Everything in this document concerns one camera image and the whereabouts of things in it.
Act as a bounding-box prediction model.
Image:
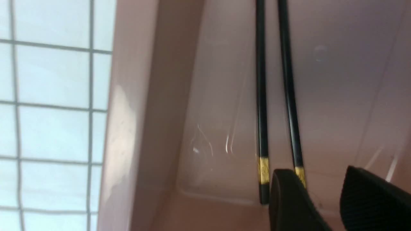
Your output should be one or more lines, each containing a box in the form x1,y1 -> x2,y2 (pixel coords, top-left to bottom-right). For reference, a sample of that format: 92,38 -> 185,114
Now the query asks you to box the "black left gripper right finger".
340,166 -> 411,231

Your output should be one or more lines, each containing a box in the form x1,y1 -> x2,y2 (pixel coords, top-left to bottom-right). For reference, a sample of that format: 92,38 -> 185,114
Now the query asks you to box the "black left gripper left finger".
269,169 -> 331,231

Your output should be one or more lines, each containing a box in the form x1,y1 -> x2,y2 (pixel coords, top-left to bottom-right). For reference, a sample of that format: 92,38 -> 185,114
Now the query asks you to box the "black chopstick gold band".
277,0 -> 307,187
255,0 -> 270,205

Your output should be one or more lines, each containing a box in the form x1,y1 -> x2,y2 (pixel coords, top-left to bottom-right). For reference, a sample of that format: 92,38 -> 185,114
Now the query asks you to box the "pink rectangular plastic bin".
97,0 -> 410,231

